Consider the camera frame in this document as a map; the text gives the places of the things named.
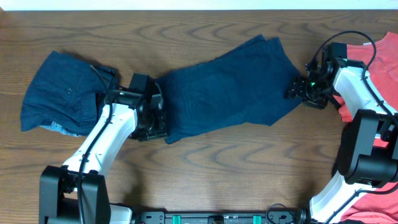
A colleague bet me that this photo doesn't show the navy blue shorts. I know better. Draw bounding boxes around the navy blue shorts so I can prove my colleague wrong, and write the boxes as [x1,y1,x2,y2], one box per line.
[157,35,300,144]

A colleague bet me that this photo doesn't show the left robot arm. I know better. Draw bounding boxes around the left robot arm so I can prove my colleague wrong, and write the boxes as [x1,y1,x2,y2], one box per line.
[39,73,167,224]

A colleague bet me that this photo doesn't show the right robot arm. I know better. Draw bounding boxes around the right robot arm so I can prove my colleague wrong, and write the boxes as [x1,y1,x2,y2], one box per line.
[285,42,397,223]

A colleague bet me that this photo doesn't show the red t-shirt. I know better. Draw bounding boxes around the red t-shirt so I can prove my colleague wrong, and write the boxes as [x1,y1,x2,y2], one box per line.
[341,32,397,223]

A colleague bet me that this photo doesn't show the folded navy shorts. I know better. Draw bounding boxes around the folded navy shorts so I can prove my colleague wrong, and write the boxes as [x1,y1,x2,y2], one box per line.
[21,51,119,136]

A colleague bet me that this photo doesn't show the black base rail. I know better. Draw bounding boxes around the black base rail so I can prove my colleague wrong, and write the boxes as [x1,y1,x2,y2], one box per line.
[108,203,308,224]

